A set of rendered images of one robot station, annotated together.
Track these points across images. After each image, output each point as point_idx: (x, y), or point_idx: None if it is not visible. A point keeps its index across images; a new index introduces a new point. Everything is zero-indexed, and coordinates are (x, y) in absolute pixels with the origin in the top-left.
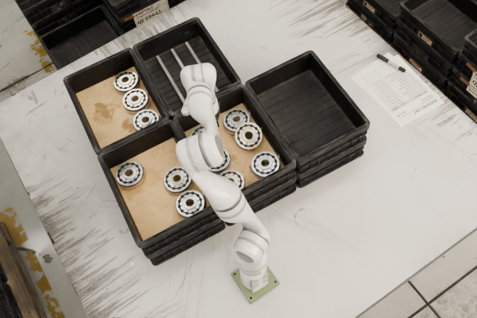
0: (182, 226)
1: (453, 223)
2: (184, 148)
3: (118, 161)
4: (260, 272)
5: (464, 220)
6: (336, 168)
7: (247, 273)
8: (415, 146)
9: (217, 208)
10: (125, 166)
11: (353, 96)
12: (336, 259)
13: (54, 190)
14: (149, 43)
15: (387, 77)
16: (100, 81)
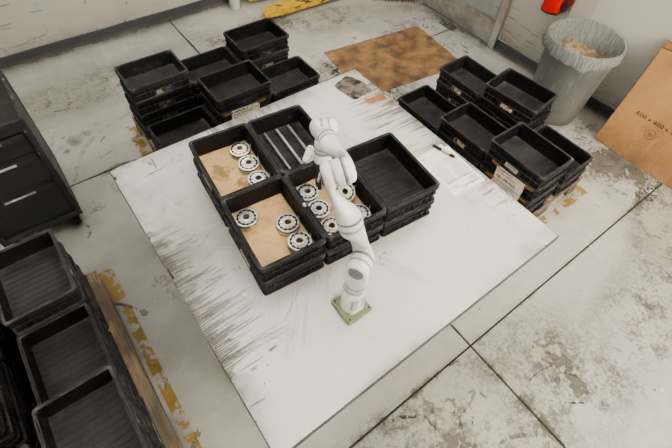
0: (297, 255)
1: (501, 264)
2: (329, 166)
3: (235, 208)
4: (362, 292)
5: (509, 262)
6: (409, 223)
7: (352, 293)
8: (467, 209)
9: (344, 224)
10: (242, 212)
11: None
12: (415, 290)
13: (172, 235)
14: (260, 121)
15: (441, 160)
16: (216, 149)
